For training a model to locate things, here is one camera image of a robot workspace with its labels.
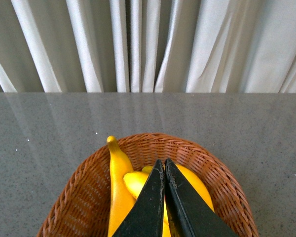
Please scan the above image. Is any large yellow banana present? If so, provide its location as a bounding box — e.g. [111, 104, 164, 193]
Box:
[107, 136, 136, 237]

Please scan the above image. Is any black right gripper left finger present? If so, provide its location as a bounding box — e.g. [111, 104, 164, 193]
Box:
[113, 159, 165, 237]

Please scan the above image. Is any curved yellow banana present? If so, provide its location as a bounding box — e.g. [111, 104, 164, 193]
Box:
[123, 171, 171, 237]

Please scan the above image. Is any upper banana in basket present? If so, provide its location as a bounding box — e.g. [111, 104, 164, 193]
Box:
[141, 163, 215, 213]

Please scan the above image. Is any white pleated curtain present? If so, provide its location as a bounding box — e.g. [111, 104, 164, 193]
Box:
[0, 0, 296, 93]

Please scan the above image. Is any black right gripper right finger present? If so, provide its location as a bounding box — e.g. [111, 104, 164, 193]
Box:
[165, 158, 237, 237]

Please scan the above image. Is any right brown wicker basket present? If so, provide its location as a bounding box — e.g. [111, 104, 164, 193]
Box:
[38, 133, 259, 237]

